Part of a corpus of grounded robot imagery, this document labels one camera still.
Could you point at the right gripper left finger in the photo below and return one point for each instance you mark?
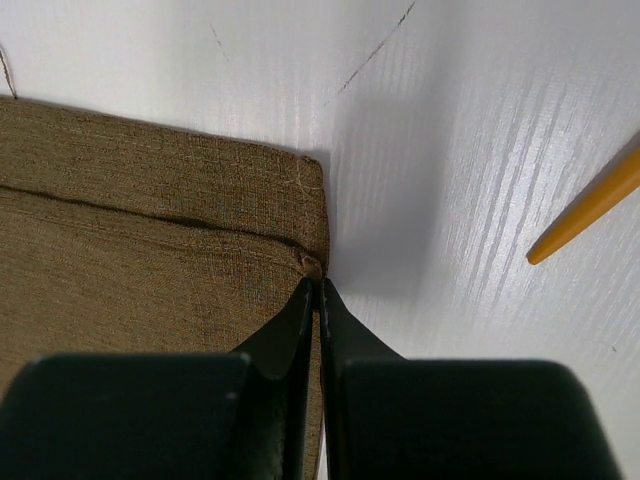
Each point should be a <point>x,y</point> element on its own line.
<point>238,415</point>

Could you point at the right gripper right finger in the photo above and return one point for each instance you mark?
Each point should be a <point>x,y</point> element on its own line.
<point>388,417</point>

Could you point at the brown cloth napkin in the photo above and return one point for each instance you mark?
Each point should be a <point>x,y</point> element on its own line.
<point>122,237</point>

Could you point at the orange plastic knife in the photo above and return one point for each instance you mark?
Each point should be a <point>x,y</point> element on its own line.
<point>618,179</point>

